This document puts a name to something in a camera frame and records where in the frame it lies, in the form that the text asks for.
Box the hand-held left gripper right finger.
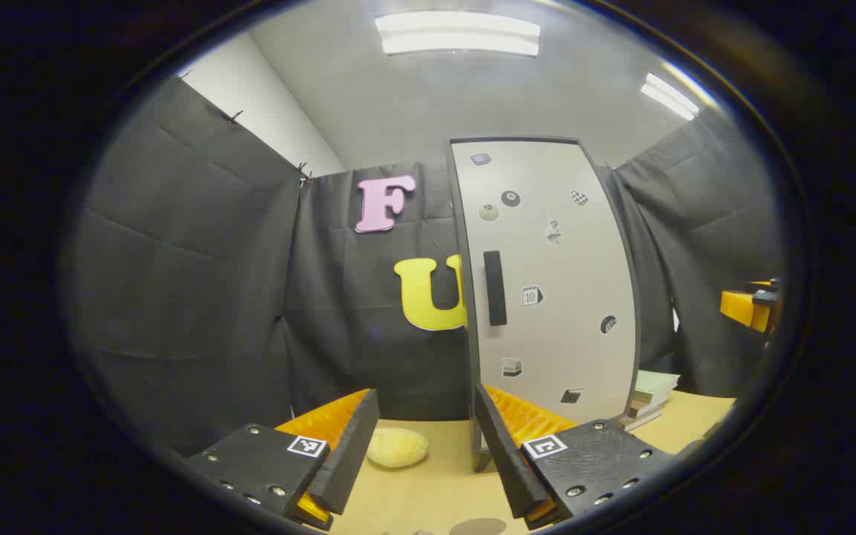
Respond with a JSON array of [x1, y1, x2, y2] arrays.
[[473, 383, 678, 531]]

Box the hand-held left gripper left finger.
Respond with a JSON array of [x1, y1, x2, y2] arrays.
[[187, 388, 381, 532]]

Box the round brown coaster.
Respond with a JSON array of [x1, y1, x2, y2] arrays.
[[449, 518, 508, 535]]

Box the grey cabinet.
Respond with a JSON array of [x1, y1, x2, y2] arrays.
[[445, 136, 642, 473]]

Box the white cabinet door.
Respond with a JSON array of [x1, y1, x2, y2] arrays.
[[452, 141, 637, 426]]

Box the pale yellow round sponge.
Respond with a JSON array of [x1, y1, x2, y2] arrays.
[[366, 427, 429, 470]]

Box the green book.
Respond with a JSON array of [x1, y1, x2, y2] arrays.
[[632, 369, 681, 406]]

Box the white book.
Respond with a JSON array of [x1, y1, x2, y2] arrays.
[[616, 410, 664, 432]]

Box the narrow ceiling light panel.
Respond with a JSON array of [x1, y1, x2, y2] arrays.
[[639, 71, 701, 122]]

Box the black backdrop cloth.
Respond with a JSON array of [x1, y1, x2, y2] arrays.
[[64, 74, 785, 458]]

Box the large ceiling light panel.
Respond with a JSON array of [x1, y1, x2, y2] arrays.
[[374, 10, 542, 59]]

